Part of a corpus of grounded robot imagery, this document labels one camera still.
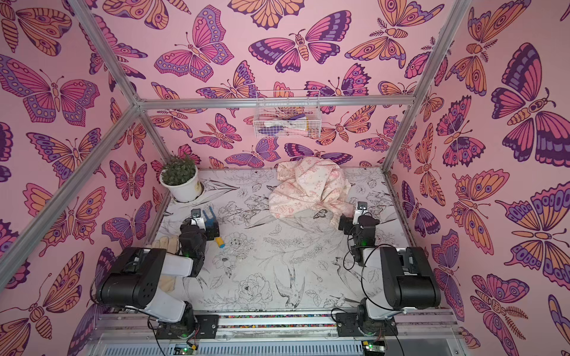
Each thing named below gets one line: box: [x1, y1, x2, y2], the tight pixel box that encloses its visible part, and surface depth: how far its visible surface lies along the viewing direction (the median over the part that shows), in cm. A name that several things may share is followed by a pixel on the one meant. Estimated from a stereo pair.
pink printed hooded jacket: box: [268, 155, 356, 224], surface depth 105 cm
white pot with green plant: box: [159, 150, 202, 202], surface depth 100 cm
